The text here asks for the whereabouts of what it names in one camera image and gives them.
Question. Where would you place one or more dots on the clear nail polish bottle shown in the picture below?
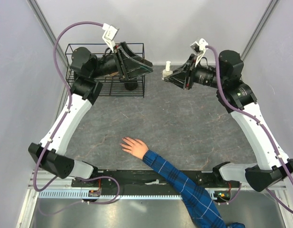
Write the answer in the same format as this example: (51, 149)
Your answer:
(166, 74)

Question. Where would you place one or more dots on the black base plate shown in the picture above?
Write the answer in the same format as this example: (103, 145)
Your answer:
(144, 182)

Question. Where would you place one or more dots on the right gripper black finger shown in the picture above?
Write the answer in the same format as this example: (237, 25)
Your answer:
(177, 80)
(181, 71)

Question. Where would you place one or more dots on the person's hand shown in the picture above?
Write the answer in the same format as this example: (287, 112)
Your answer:
(135, 147)

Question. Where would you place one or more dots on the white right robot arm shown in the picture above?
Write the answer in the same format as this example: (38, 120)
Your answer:
(272, 163)

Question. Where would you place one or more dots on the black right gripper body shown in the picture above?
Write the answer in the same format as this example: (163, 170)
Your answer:
(189, 73)

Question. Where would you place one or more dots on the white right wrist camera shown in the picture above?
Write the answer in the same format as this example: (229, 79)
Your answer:
(199, 47)

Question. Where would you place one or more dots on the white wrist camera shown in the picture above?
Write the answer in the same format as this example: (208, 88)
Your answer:
(199, 47)
(109, 34)

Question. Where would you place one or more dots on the grey cable duct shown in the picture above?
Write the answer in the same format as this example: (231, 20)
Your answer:
(89, 195)

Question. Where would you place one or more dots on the blue plaid sleeve forearm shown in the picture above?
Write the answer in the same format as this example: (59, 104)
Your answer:
(197, 200)

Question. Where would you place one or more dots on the white nail polish cap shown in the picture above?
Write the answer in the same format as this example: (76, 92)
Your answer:
(168, 65)

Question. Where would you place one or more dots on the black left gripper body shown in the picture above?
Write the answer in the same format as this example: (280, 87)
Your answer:
(120, 62)

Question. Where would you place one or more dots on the black wire rack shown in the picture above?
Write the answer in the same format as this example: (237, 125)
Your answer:
(112, 85)

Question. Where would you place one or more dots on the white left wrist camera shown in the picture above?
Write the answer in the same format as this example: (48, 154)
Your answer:
(109, 34)

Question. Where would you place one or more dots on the black mug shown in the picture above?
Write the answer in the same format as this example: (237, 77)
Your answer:
(130, 85)

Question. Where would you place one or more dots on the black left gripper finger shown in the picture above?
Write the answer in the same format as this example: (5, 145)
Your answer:
(137, 52)
(138, 71)

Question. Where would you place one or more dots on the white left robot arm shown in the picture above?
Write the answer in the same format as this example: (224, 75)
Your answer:
(87, 69)

